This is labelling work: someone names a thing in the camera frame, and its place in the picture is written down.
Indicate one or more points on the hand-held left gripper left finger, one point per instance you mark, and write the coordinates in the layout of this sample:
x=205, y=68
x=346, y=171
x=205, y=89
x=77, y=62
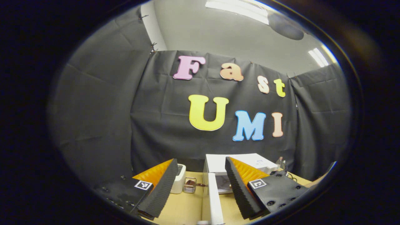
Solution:
x=161, y=190

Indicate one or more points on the white microwave oven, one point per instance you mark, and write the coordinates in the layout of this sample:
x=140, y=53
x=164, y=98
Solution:
x=240, y=161

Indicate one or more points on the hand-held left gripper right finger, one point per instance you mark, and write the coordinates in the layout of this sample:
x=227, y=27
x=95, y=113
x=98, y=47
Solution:
x=239, y=190

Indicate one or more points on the white toaster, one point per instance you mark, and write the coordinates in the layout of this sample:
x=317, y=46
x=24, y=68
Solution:
x=178, y=184

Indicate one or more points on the clear plastic bottle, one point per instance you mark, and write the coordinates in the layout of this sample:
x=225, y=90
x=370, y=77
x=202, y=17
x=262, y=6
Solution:
x=280, y=164

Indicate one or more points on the black backdrop cloth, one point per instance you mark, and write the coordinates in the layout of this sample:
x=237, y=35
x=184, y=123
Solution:
x=156, y=125

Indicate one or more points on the ceiling light panel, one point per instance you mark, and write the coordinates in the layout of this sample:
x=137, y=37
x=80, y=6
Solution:
x=318, y=57
x=237, y=9

